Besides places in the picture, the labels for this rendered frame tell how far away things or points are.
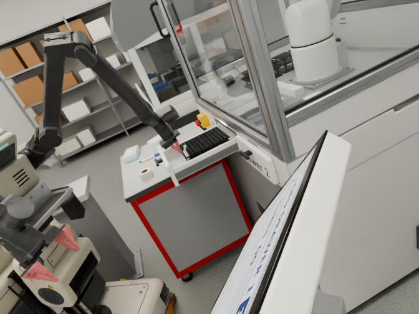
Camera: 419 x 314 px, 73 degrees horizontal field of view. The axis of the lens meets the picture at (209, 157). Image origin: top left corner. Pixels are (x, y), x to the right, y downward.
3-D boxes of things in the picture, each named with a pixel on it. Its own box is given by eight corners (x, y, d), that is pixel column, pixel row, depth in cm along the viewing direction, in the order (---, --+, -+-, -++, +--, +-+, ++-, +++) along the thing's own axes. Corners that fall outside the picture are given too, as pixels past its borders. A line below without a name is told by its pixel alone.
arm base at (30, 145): (36, 141, 120) (15, 156, 110) (40, 126, 115) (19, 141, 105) (56, 152, 121) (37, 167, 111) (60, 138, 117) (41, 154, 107)
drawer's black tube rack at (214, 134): (191, 169, 131) (186, 157, 128) (182, 156, 146) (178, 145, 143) (233, 147, 134) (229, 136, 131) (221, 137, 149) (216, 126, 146)
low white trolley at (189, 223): (182, 290, 180) (124, 199, 146) (164, 233, 235) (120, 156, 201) (261, 245, 188) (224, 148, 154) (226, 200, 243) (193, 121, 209)
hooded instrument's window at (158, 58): (156, 113, 208) (126, 52, 188) (135, 83, 366) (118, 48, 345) (288, 51, 224) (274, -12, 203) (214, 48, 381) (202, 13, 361)
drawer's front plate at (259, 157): (275, 185, 102) (267, 160, 97) (242, 157, 127) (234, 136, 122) (279, 183, 102) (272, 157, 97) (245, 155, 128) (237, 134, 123)
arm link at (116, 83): (67, 36, 92) (68, 54, 85) (81, 26, 91) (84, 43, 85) (143, 113, 126) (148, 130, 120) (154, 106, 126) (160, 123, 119)
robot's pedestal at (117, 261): (104, 298, 197) (37, 218, 164) (105, 268, 224) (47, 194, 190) (144, 276, 202) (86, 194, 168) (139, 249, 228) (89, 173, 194)
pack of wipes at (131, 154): (138, 159, 185) (134, 153, 183) (125, 164, 185) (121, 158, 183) (140, 149, 198) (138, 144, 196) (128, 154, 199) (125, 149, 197)
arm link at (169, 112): (139, 107, 122) (144, 121, 117) (161, 92, 120) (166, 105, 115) (156, 122, 132) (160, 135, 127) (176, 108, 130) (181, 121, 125)
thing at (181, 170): (178, 181, 126) (172, 170, 123) (167, 160, 149) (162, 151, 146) (255, 141, 132) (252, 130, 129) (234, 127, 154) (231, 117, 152)
